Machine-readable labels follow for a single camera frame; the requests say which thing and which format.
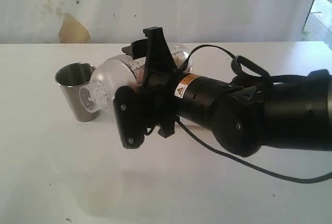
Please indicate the white backdrop cloth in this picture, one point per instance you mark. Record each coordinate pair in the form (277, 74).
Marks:
(187, 21)

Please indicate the white rectangular tray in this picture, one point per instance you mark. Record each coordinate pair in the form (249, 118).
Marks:
(188, 123)

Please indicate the wrist camera black and white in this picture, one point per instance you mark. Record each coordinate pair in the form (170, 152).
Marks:
(129, 117)

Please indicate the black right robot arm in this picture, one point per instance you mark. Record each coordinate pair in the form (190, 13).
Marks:
(255, 109)

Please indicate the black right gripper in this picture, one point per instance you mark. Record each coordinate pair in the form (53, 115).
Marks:
(160, 77)

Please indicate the stainless steel cup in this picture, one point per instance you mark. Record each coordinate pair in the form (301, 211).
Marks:
(71, 78)

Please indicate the clear plastic measuring cup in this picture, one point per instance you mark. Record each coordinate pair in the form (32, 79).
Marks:
(179, 53)

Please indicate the clear plastic shaker lid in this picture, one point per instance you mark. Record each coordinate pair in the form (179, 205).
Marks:
(115, 72)

